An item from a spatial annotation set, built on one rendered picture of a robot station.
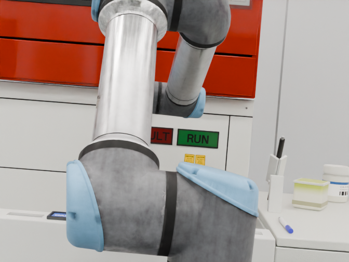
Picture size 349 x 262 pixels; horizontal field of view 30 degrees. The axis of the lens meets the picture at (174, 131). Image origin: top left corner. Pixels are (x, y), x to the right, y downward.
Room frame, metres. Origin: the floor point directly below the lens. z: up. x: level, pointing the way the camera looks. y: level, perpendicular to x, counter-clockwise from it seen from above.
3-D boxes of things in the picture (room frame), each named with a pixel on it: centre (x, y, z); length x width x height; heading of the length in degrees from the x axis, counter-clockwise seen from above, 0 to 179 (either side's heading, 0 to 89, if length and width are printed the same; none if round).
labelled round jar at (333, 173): (1.75, -0.44, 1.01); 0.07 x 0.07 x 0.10
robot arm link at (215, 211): (0.89, -0.06, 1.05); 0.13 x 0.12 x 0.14; 95
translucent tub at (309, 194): (1.60, -0.35, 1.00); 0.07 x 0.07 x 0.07; 65
